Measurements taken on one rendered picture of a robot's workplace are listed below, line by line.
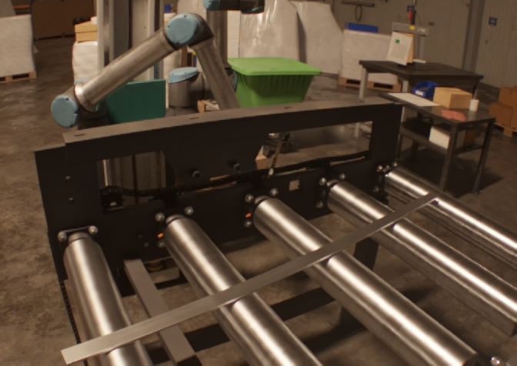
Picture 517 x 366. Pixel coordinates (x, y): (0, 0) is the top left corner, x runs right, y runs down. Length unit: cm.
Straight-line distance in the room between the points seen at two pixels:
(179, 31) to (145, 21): 65
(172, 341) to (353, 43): 729
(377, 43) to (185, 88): 618
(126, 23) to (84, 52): 245
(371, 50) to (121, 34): 624
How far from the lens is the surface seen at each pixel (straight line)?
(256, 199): 135
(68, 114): 178
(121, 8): 216
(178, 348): 99
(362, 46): 793
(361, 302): 100
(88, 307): 94
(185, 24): 156
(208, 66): 172
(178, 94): 205
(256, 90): 376
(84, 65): 461
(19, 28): 908
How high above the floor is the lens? 152
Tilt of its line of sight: 24 degrees down
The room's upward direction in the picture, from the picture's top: 3 degrees clockwise
